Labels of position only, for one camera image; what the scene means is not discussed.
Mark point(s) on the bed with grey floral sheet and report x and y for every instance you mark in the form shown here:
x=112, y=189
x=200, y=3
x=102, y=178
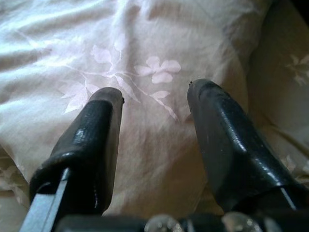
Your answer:
x=285, y=96

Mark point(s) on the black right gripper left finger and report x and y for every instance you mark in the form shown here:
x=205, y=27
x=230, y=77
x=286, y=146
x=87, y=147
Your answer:
x=91, y=145

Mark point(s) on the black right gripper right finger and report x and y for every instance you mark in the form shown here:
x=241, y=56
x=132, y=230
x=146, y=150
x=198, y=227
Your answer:
x=224, y=145

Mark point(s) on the grey floral pillow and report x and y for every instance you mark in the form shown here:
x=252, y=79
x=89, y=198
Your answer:
x=157, y=43

